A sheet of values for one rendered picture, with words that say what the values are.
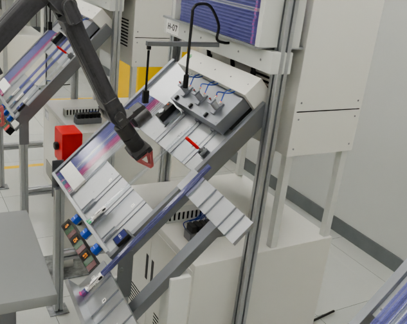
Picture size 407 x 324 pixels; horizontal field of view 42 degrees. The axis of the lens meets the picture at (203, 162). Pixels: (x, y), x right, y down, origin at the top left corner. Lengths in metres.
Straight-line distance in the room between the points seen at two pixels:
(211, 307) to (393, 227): 1.63
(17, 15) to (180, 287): 0.84
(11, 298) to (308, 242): 1.13
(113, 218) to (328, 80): 0.88
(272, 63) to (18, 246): 1.10
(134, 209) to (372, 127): 1.96
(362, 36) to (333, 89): 0.21
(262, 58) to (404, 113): 1.64
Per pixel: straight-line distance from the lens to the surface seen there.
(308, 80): 1.86
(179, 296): 1.48
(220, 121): 1.74
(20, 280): 1.85
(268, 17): 1.68
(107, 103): 1.69
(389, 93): 3.31
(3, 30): 1.54
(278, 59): 1.71
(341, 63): 1.94
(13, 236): 2.09
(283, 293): 2.25
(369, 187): 3.46
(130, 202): 1.84
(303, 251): 2.19
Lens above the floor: 1.63
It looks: 21 degrees down
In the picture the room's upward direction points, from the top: 7 degrees clockwise
